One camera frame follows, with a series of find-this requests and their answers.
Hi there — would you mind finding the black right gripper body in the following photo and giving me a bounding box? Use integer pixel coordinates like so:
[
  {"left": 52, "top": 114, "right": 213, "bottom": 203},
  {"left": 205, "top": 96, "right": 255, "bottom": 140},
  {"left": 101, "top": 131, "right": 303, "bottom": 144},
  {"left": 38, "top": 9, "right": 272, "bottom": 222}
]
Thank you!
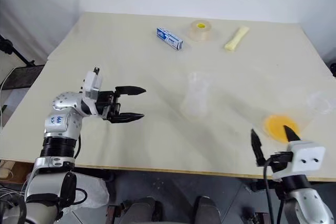
[{"left": 263, "top": 151, "right": 293, "bottom": 175}]

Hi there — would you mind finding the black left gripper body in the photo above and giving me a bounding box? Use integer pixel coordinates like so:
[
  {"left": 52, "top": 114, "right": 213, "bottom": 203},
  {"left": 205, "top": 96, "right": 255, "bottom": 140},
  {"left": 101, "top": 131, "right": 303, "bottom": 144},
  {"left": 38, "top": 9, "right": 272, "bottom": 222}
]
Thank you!
[{"left": 95, "top": 90, "right": 122, "bottom": 122}]

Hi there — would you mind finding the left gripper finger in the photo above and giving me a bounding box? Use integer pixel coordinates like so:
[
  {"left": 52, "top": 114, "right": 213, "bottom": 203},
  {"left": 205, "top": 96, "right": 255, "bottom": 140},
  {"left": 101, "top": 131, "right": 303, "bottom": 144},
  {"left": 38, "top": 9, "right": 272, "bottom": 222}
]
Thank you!
[
  {"left": 113, "top": 85, "right": 147, "bottom": 98},
  {"left": 106, "top": 112, "right": 145, "bottom": 125}
]

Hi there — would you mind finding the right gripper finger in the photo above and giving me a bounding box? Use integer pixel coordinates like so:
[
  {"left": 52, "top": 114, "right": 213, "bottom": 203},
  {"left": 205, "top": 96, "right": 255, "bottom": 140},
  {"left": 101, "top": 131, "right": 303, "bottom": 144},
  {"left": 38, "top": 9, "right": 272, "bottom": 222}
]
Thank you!
[
  {"left": 282, "top": 124, "right": 303, "bottom": 143},
  {"left": 250, "top": 128, "right": 266, "bottom": 167}
]

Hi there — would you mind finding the clear cup with orange liquid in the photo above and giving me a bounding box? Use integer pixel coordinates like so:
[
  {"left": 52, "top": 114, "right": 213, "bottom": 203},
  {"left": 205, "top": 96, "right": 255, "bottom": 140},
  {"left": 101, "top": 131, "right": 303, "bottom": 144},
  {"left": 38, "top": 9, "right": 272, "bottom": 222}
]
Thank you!
[{"left": 262, "top": 113, "right": 301, "bottom": 145}]

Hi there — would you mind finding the blue and white small box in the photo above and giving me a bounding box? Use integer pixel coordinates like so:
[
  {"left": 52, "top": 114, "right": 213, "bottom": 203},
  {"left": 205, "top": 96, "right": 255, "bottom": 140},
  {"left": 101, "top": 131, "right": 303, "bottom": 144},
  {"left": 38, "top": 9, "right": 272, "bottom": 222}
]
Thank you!
[{"left": 154, "top": 26, "right": 184, "bottom": 51}]

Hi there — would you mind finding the dark rounded shape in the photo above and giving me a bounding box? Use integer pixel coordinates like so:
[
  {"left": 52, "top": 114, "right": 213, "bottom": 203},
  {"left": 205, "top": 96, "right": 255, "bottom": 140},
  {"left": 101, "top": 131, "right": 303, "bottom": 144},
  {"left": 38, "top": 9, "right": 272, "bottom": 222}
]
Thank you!
[
  {"left": 194, "top": 195, "right": 222, "bottom": 224},
  {"left": 121, "top": 196, "right": 162, "bottom": 224}
]

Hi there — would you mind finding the clear plastic bag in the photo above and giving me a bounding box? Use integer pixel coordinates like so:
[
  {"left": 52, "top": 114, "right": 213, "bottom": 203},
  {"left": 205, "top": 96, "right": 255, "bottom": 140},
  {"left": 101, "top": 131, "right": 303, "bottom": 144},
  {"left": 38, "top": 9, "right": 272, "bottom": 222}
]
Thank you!
[{"left": 69, "top": 173, "right": 110, "bottom": 209}]

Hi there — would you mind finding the black flat panel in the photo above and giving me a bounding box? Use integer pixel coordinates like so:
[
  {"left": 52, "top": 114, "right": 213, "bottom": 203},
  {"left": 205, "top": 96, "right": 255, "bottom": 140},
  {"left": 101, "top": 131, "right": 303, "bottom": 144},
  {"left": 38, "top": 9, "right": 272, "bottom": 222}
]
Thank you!
[{"left": 2, "top": 64, "right": 46, "bottom": 92}]

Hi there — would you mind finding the clear tape roll yellow core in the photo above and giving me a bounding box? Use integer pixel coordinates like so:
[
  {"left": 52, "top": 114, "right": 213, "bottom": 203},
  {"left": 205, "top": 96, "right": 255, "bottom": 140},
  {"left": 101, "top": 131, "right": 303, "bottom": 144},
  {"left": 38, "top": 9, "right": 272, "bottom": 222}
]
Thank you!
[{"left": 187, "top": 19, "right": 214, "bottom": 42}]

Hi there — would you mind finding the black tripod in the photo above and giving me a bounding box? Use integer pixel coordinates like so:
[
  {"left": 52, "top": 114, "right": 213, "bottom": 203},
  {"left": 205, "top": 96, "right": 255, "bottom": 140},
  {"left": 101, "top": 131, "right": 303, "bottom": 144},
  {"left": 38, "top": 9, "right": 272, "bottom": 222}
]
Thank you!
[{"left": 0, "top": 34, "right": 36, "bottom": 67}]

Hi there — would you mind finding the pale yellow wrapped stick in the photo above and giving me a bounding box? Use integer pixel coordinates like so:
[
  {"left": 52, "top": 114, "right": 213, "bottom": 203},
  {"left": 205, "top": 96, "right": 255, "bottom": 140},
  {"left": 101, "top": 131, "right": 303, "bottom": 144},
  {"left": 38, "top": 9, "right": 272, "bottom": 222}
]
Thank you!
[{"left": 224, "top": 25, "right": 250, "bottom": 52}]

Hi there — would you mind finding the light wooden piece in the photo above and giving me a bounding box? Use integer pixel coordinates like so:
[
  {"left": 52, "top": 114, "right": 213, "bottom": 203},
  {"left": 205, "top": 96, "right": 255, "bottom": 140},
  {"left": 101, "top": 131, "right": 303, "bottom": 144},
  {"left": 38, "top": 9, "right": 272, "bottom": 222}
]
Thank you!
[{"left": 0, "top": 159, "right": 17, "bottom": 183}]

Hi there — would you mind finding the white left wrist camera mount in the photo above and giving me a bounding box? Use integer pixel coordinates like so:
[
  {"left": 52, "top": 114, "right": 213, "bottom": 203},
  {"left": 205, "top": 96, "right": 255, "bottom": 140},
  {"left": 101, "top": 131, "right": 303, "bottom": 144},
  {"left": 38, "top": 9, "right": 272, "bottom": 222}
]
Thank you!
[{"left": 80, "top": 67, "right": 103, "bottom": 107}]

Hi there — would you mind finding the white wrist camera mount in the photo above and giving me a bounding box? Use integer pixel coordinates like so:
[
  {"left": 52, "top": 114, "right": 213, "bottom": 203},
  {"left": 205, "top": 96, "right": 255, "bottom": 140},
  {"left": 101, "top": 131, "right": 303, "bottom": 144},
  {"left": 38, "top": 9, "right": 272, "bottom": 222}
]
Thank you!
[
  {"left": 80, "top": 67, "right": 103, "bottom": 107},
  {"left": 271, "top": 140, "right": 327, "bottom": 182}
]

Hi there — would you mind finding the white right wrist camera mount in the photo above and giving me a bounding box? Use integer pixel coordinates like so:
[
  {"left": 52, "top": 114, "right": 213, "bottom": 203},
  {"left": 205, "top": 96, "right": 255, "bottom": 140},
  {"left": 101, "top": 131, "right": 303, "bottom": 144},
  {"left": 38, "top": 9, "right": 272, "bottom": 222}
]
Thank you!
[{"left": 271, "top": 140, "right": 327, "bottom": 182}]

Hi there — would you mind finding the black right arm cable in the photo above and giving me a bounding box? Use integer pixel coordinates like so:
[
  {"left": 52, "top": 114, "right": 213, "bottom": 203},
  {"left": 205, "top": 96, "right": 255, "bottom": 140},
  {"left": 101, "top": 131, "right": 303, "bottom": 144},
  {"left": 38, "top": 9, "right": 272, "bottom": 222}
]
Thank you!
[{"left": 262, "top": 159, "right": 279, "bottom": 224}]

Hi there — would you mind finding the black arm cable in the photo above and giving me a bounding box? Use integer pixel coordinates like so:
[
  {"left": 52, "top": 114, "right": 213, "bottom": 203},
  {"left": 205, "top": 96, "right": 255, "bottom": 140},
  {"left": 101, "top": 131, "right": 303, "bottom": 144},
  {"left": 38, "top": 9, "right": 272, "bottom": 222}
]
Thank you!
[
  {"left": 262, "top": 159, "right": 279, "bottom": 224},
  {"left": 56, "top": 132, "right": 89, "bottom": 221}
]

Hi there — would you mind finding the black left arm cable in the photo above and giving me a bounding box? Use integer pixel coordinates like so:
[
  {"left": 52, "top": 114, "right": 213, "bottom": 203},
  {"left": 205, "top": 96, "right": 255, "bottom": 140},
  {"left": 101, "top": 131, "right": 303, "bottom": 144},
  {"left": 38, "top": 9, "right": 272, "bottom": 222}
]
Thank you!
[{"left": 56, "top": 132, "right": 89, "bottom": 221}]

